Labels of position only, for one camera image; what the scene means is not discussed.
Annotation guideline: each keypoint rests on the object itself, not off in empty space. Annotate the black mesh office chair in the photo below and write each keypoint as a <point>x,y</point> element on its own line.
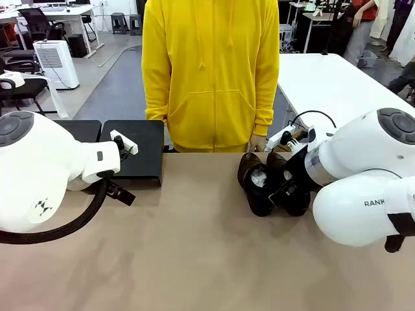
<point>35,19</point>

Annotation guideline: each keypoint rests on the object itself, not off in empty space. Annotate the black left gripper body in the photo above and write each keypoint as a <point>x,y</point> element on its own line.
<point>123,196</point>

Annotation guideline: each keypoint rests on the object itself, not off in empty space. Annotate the person's left forearm yellow sleeve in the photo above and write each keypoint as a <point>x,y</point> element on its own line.
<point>266,107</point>

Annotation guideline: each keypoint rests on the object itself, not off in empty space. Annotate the person in red shirt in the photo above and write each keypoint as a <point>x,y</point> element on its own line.
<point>368,9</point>

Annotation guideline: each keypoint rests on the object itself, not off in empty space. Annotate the grey bin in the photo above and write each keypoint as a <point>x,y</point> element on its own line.
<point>366,60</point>

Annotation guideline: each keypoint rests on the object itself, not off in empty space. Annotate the person in dark clothes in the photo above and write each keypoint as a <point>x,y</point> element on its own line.
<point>397,22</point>

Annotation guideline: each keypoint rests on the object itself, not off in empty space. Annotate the person's left hand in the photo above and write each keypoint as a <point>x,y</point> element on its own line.
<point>257,144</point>

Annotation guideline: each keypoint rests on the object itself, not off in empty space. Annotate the black computer tower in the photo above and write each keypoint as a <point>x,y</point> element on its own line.
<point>78,45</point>

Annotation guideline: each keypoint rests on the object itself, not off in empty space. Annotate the dark workbench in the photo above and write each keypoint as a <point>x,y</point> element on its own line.
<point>303,32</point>

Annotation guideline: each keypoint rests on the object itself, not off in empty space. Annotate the white table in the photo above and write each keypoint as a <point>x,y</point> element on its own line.
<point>324,84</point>

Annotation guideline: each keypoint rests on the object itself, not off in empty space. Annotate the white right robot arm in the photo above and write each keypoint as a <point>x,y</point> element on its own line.
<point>356,155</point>

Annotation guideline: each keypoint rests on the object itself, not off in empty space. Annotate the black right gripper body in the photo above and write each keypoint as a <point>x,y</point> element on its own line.
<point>301,171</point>

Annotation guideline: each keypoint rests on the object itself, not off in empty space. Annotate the white computer case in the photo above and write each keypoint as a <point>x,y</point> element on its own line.
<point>285,35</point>

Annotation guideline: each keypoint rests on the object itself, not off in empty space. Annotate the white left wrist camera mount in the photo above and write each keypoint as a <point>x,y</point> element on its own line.
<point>133,148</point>

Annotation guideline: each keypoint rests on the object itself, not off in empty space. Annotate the person's right forearm yellow sleeve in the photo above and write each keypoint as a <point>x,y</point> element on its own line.
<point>155,97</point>

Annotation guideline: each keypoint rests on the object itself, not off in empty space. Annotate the person in yellow hoodie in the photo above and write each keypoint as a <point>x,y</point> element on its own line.
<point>210,64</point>

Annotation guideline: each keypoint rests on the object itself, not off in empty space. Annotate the seated person's dark leg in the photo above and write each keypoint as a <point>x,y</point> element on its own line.
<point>405,77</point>

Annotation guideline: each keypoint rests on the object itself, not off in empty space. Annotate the grey plastic stool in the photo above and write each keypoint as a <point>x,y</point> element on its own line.
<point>119,21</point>
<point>136,22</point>

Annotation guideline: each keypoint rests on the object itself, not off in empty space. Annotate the white air purifier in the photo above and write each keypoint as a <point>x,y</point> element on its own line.
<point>56,64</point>

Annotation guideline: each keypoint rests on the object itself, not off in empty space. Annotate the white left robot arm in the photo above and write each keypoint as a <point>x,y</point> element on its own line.
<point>39,168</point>

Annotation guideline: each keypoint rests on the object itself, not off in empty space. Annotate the black leather shoe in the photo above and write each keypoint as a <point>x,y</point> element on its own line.
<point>259,201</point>
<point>275,162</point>

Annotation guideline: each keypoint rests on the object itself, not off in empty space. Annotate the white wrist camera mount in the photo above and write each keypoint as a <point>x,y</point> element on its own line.
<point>133,148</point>
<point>275,138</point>

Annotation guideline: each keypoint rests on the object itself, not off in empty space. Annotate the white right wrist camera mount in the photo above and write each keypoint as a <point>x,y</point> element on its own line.
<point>275,138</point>

